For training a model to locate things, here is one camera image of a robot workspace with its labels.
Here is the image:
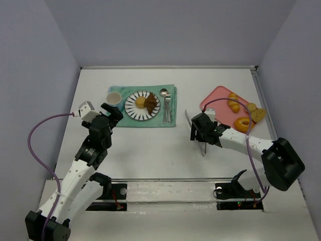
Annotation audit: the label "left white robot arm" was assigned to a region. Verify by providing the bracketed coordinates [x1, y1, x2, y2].
[25, 101, 123, 240]

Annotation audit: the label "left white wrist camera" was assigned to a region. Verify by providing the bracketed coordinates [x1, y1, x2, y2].
[78, 101, 101, 123]

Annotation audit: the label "sliced baguette piece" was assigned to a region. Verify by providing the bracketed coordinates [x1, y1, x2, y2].
[251, 108, 266, 123]

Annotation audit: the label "round bun on tray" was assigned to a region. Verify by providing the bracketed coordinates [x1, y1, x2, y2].
[246, 102, 257, 113]

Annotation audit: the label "metal spoon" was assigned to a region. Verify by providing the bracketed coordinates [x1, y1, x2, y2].
[159, 88, 167, 124]

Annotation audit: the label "golden bread loaf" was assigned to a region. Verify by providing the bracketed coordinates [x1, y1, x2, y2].
[228, 92, 240, 113]

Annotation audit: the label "glazed donut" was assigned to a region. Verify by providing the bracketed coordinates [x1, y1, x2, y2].
[234, 117, 254, 133]

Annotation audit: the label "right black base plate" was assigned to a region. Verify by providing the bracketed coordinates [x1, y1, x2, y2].
[213, 182, 264, 210]

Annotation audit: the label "small round bun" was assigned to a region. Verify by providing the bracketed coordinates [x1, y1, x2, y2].
[135, 96, 145, 108]

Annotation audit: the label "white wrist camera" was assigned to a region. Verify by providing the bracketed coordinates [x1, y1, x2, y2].
[78, 101, 101, 123]
[204, 108, 216, 122]

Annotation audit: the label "beige paper cup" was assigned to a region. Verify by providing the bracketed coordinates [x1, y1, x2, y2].
[106, 91, 122, 106]

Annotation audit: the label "green cloth placemat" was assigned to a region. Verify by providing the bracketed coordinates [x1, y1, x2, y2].
[109, 84, 177, 128]

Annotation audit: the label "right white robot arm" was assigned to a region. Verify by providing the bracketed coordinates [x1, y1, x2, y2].
[190, 113, 305, 191]

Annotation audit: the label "white blue striped plate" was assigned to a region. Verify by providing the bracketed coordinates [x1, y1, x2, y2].
[124, 90, 161, 122]

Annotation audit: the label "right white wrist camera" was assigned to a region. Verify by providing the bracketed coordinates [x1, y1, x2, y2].
[204, 108, 216, 122]

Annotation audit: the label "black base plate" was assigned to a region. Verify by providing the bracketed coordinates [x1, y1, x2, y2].
[86, 183, 127, 211]
[213, 182, 264, 210]

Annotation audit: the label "brown chocolate croissant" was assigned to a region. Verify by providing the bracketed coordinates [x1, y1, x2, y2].
[144, 92, 157, 115]

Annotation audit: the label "pink tray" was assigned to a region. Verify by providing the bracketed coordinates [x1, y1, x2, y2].
[200, 86, 250, 128]

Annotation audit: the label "metal tongs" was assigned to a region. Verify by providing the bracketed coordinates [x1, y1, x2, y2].
[184, 109, 207, 157]

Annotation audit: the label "metal fork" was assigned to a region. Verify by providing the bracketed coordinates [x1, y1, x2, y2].
[165, 93, 171, 123]

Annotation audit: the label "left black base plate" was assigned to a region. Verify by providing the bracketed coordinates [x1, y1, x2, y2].
[86, 183, 127, 211]

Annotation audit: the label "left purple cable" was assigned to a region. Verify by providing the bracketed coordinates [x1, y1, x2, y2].
[27, 112, 79, 240]

